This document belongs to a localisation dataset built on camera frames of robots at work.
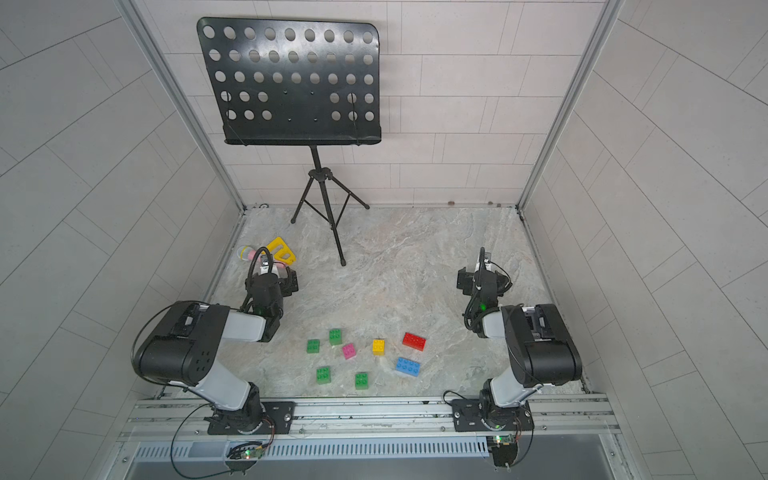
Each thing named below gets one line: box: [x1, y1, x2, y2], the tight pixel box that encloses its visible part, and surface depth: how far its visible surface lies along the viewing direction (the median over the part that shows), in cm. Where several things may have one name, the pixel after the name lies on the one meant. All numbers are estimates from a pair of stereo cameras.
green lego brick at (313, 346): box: [306, 339, 321, 353], surface depth 84 cm
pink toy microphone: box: [237, 245, 261, 262], surface depth 101 cm
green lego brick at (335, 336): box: [329, 328, 343, 345], surface depth 84 cm
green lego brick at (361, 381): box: [355, 373, 369, 390], surface depth 76 cm
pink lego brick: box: [342, 343, 357, 360], surface depth 83 cm
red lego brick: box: [402, 332, 427, 351], surface depth 84 cm
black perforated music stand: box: [197, 17, 382, 267], surface depth 70 cm
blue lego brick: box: [396, 357, 421, 377], surface depth 80 cm
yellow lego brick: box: [372, 339, 386, 356], surface depth 82 cm
